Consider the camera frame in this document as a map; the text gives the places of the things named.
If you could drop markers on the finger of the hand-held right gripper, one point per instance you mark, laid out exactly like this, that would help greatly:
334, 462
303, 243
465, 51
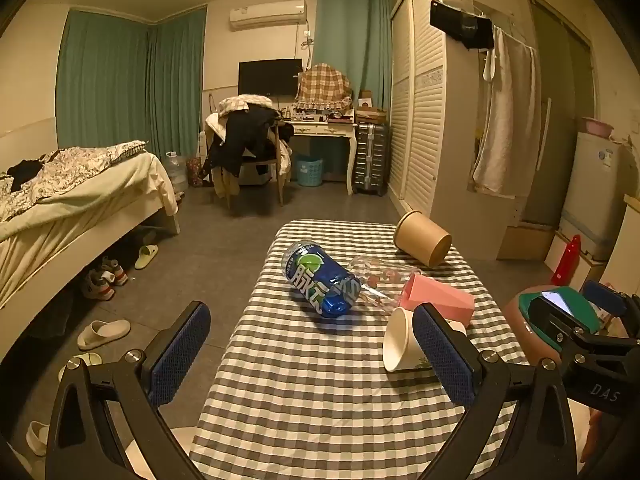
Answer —
600, 292

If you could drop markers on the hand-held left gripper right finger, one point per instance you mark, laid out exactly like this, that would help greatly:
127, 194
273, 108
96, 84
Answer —
442, 360

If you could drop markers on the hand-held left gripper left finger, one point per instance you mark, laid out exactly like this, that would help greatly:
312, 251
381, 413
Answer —
181, 355

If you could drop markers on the white paper cup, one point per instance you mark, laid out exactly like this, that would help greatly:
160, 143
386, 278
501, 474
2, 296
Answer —
402, 340

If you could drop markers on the brown paper cup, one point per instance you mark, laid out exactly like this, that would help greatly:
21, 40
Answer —
420, 240

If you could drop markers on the red bottle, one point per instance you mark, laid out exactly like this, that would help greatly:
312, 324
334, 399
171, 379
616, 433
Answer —
567, 260

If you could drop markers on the pink box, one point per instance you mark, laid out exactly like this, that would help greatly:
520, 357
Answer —
440, 302

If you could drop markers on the pale slipper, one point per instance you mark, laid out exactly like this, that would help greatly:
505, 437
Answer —
103, 333
146, 256
37, 436
80, 364

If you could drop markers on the brown round object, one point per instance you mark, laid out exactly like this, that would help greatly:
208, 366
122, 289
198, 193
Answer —
517, 320

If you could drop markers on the white refrigerator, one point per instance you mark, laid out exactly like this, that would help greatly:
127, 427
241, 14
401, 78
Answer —
595, 195

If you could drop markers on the clear printed plastic bottle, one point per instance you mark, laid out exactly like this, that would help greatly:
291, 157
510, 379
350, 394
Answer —
380, 280

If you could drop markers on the white sneaker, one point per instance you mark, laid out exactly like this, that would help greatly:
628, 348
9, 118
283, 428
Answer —
97, 284
115, 269

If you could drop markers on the checked tablecloth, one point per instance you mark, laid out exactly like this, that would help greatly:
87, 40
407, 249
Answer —
310, 375

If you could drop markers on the blue label drink bottle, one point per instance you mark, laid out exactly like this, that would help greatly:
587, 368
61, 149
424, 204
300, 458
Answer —
315, 280

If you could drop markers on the white bed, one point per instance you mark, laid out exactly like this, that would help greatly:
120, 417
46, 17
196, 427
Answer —
75, 230

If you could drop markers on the pink basin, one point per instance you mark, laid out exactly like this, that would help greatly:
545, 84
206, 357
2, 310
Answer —
597, 126

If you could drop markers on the red patterned bag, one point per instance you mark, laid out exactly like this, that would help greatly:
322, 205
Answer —
194, 170

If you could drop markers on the glass door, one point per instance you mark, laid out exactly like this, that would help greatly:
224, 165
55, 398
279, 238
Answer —
560, 110

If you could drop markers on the clear water jug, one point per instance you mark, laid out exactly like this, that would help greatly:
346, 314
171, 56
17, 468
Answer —
175, 167

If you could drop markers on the wooden chair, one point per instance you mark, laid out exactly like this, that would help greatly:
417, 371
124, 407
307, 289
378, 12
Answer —
260, 180

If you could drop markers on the white hanging towel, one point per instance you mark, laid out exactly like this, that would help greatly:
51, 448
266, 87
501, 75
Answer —
505, 115

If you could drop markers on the dark suitcase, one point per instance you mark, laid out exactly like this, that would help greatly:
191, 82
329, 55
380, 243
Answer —
370, 157

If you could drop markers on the floral quilt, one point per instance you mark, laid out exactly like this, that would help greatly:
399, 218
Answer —
60, 175

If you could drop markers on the blue laundry basket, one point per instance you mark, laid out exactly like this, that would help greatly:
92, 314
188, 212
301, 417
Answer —
308, 170

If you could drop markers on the chair piled with clothes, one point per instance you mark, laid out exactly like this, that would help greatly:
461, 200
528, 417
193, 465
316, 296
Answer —
245, 135

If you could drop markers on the black garment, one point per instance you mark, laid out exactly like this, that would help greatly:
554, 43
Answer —
25, 170

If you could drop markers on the white desk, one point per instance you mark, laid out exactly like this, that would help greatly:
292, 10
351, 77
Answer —
325, 132

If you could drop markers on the white louvred wardrobe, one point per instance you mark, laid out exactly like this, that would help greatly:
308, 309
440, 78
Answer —
430, 100

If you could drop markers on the cardboard box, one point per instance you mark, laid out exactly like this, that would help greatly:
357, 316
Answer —
366, 101

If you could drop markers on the wide green curtain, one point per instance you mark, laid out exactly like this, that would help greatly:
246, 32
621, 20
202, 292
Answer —
130, 80

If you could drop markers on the black television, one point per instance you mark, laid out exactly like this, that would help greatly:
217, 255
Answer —
270, 76

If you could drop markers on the plaid cloth cover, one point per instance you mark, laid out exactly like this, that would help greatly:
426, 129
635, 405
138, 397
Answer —
324, 85

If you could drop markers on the narrow green curtain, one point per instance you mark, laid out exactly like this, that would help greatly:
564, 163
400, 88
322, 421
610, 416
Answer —
350, 35

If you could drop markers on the white air conditioner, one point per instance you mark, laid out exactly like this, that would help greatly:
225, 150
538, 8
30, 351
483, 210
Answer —
267, 14

